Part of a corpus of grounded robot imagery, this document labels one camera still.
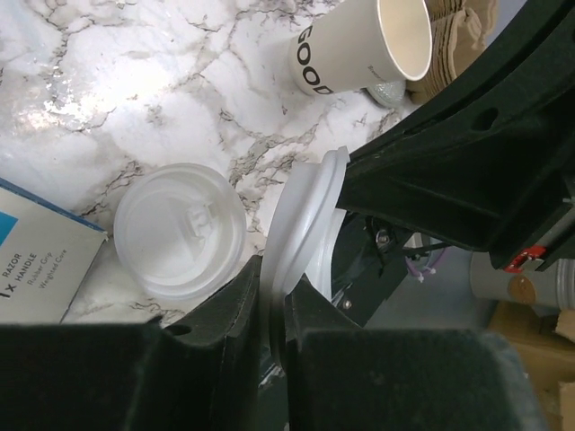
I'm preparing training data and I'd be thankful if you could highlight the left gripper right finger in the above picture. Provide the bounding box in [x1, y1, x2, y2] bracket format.
[282, 281, 539, 430]

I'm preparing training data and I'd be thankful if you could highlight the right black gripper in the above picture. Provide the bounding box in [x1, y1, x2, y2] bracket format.
[339, 1, 574, 270]

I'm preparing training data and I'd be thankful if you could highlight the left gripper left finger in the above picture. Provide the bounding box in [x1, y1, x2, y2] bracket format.
[1, 256, 261, 430]

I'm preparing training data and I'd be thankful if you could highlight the stack of white lids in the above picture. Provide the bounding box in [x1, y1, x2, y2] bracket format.
[260, 146, 349, 363]

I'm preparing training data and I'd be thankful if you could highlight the single white lid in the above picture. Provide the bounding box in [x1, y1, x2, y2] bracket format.
[113, 163, 246, 301]

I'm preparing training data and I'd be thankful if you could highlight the single paper cup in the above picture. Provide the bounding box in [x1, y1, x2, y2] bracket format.
[287, 0, 432, 95]

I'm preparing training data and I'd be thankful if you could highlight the brown cardboard cup carrier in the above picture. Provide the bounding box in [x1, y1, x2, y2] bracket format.
[406, 0, 499, 104]

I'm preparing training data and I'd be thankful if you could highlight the blue razor package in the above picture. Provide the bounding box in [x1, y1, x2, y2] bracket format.
[0, 180, 108, 324]

